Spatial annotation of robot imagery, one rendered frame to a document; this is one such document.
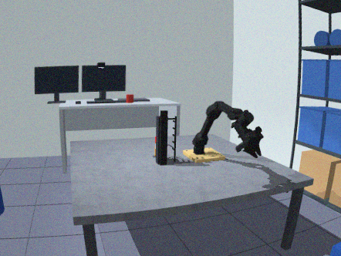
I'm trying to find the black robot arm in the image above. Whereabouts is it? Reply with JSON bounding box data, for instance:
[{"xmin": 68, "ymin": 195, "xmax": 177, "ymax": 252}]
[{"xmin": 192, "ymin": 101, "xmax": 262, "ymax": 155}]

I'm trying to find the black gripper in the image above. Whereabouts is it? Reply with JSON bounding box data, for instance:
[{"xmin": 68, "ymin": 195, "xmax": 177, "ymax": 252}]
[{"xmin": 236, "ymin": 128, "xmax": 264, "ymax": 158}]

